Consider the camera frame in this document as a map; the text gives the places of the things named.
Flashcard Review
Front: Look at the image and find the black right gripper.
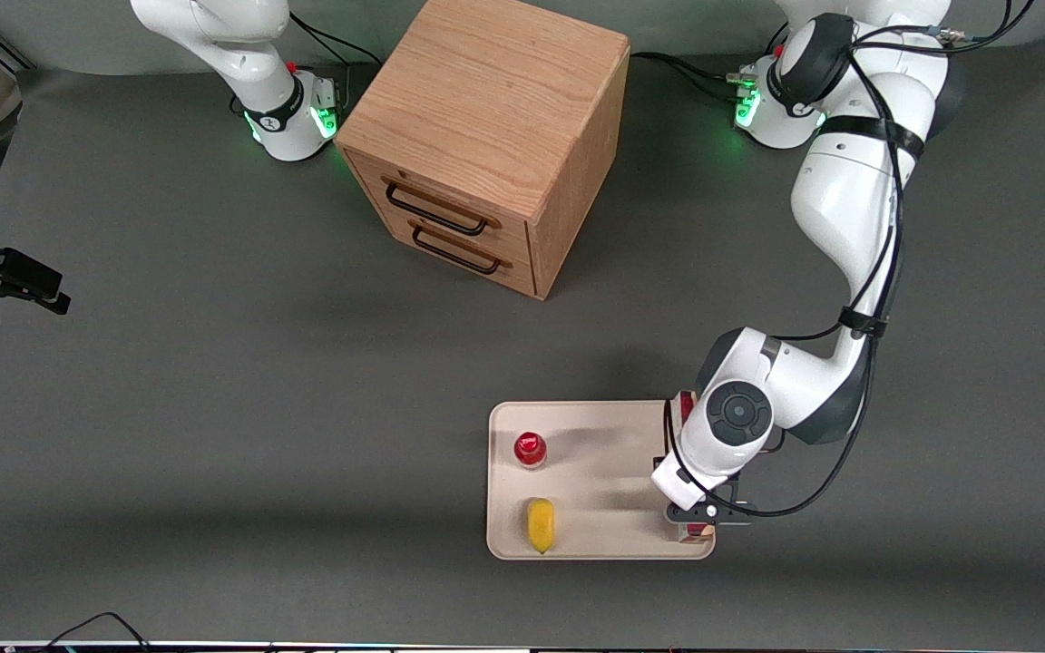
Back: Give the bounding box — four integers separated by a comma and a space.
0, 231, 72, 317

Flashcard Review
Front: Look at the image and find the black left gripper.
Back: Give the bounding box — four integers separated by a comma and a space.
665, 479, 757, 530

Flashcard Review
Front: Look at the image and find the red cookie box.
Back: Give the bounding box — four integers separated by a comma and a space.
675, 390, 717, 545

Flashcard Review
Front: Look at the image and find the beige plastic tray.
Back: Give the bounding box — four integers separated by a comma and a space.
486, 401, 717, 560

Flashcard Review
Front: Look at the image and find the yellow squeeze bottle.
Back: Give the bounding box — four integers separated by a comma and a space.
526, 496, 557, 556

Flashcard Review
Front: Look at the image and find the small red-capped bottle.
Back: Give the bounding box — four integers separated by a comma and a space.
513, 431, 549, 471

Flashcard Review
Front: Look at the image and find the dark grey table mat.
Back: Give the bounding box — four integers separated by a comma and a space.
0, 32, 1045, 650

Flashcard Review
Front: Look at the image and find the wooden two-drawer cabinet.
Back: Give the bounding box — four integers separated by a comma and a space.
334, 0, 631, 301

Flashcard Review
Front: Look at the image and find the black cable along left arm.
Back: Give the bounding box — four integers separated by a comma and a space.
663, 0, 1036, 520

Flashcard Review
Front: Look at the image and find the thin black cable loop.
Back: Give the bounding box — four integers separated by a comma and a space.
37, 611, 153, 653

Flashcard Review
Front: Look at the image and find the black drawer handle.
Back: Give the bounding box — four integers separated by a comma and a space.
410, 226, 503, 276
383, 179, 491, 238

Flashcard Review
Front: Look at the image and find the black right arm base cable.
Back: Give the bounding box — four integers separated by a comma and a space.
289, 11, 383, 69

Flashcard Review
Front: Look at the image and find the black arm base cable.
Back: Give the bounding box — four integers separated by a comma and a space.
630, 50, 759, 105
289, 11, 383, 69

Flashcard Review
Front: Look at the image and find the black left arm base cable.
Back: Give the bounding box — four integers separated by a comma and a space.
630, 50, 759, 105

